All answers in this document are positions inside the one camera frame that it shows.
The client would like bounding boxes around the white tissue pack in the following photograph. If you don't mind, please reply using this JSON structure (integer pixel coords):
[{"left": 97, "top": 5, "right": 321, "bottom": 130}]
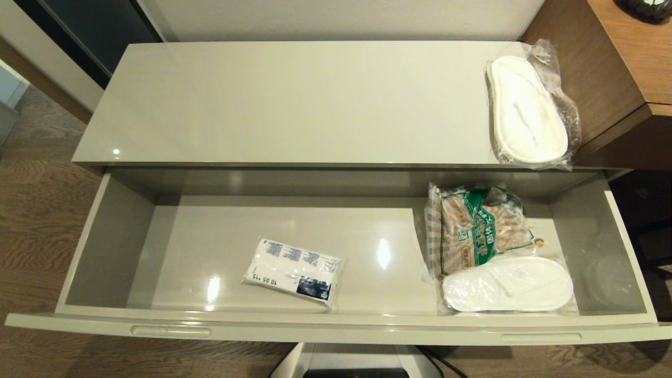
[{"left": 242, "top": 236, "right": 344, "bottom": 306}]

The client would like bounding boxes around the green brown snack bag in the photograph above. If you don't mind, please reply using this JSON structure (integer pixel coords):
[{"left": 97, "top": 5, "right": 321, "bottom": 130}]
[{"left": 423, "top": 183, "right": 548, "bottom": 284}]

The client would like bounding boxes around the white bagged slipper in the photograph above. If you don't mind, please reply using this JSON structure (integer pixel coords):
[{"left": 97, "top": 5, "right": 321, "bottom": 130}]
[
  {"left": 442, "top": 256, "right": 575, "bottom": 314},
  {"left": 486, "top": 39, "right": 582, "bottom": 171}
]

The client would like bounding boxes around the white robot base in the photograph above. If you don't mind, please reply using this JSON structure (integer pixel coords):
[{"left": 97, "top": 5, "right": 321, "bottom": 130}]
[{"left": 270, "top": 343, "right": 445, "bottom": 378}]

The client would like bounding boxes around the beige glossy cabinet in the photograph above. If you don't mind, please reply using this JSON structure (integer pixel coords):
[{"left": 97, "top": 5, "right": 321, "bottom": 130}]
[{"left": 72, "top": 41, "right": 633, "bottom": 200}]

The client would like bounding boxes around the dark glass door panel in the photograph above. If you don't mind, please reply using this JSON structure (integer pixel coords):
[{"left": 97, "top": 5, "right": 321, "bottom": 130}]
[{"left": 10, "top": 0, "right": 161, "bottom": 90}]

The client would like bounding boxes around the brown wooden cabinet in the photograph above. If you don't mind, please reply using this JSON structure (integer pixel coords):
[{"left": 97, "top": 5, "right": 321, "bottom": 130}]
[{"left": 520, "top": 0, "right": 672, "bottom": 172}]

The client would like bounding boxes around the pale blue white furniture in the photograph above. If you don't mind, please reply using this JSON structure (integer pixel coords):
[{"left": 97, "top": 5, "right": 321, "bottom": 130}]
[{"left": 0, "top": 60, "right": 28, "bottom": 146}]

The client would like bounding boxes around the dark decorative bowl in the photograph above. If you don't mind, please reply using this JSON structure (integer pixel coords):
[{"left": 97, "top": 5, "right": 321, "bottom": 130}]
[{"left": 618, "top": 0, "right": 672, "bottom": 25}]

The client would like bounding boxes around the black base cable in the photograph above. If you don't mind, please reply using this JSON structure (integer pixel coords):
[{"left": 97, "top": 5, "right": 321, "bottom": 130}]
[{"left": 420, "top": 346, "right": 468, "bottom": 378}]

